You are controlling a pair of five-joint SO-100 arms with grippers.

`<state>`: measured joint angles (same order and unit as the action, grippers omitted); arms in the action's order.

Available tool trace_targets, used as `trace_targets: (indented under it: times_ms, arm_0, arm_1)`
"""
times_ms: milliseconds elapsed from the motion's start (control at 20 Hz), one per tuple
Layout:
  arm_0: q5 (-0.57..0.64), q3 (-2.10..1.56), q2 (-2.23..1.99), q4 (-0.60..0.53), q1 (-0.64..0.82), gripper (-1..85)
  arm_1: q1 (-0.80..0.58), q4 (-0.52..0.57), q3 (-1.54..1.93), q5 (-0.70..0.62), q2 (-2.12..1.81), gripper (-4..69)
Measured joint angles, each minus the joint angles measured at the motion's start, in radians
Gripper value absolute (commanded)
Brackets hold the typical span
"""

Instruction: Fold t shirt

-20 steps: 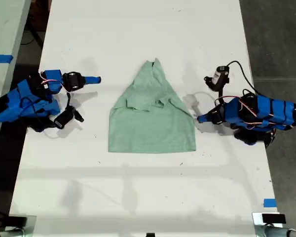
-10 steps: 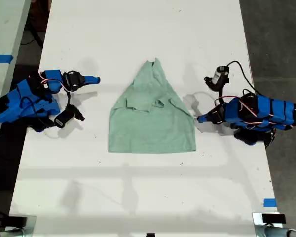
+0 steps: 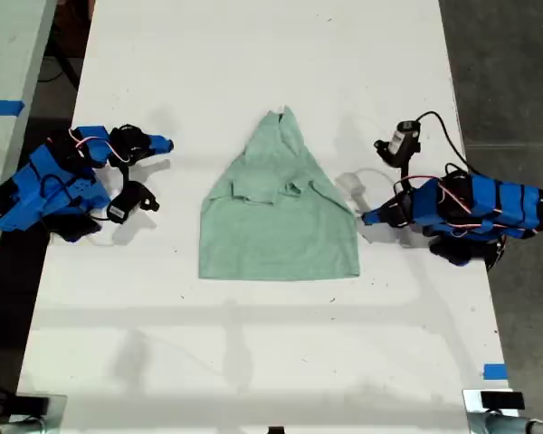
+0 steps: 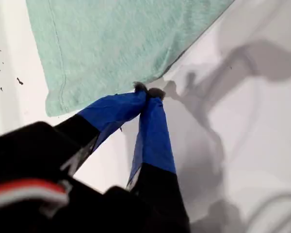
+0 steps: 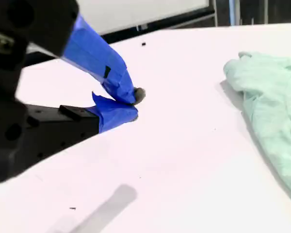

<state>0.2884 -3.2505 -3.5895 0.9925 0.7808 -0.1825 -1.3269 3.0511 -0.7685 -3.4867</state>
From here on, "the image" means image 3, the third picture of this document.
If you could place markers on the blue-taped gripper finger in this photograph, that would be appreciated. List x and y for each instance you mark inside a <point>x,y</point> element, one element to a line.
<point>378,217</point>
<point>160,144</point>

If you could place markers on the pale green T-shirt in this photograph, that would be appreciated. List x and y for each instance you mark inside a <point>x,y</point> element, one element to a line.
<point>276,235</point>

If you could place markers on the blue and black robot arm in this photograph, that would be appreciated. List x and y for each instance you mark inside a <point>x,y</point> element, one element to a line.
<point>479,203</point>
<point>36,190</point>

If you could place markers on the long blue tape strip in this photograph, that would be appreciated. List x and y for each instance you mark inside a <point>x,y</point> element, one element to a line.
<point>2,108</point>

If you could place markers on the pale side table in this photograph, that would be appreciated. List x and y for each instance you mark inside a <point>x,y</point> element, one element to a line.
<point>9,45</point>

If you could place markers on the short blue tape strip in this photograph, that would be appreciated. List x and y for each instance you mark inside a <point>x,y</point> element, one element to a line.
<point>495,371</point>

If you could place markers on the flat black box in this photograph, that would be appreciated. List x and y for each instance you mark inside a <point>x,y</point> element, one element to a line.
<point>502,400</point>
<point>31,404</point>

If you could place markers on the small black clip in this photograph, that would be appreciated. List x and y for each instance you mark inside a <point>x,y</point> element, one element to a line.
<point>276,430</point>

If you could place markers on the grey metal pipe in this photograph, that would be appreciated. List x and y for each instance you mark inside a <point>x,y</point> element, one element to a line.
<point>511,425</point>
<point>13,427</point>

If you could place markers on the short black camera stalk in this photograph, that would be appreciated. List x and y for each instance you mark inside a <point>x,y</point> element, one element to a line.
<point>126,174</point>
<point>405,169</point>

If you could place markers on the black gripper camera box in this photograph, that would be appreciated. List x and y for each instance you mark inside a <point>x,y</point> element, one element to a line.
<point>129,203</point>
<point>400,140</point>

